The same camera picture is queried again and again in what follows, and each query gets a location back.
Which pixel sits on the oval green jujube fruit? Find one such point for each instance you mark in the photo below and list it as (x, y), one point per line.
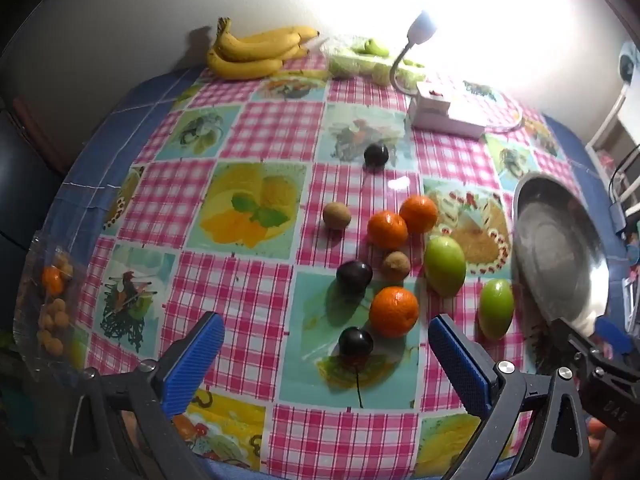
(496, 308)
(445, 266)

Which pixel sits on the clear plastic bag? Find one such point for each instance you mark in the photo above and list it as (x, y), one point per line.
(35, 260)

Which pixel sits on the white cardboard box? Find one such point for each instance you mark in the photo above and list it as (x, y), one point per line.
(627, 65)

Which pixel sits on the small bagged mandarin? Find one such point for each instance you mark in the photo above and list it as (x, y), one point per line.
(52, 280)

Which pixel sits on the white chair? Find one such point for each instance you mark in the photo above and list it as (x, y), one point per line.
(607, 120)

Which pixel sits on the yellow banana bunch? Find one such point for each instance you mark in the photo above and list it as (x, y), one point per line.
(245, 67)

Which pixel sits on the brown kiwi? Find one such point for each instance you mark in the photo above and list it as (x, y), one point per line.
(396, 266)
(336, 215)

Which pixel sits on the grey charger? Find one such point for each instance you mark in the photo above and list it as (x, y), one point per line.
(619, 217)

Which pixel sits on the pink checkered printed tablecloth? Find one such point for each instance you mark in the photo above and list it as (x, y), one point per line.
(270, 310)

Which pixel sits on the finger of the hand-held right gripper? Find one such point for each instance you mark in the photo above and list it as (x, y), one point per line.
(607, 390)
(614, 337)

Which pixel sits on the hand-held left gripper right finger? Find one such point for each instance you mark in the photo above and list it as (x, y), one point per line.
(457, 370)

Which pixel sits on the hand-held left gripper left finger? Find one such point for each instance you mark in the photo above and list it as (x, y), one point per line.
(192, 365)

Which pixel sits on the dark purple plum with stem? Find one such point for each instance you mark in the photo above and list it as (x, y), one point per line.
(356, 342)

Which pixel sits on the cluster of tan longans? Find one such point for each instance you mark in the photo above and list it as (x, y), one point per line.
(60, 317)

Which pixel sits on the white power strip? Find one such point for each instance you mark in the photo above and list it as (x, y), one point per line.
(440, 115)

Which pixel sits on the orange mandarin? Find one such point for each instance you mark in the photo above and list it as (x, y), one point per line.
(394, 311)
(419, 213)
(387, 230)

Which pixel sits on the steel bowl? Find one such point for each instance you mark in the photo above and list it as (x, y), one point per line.
(555, 245)

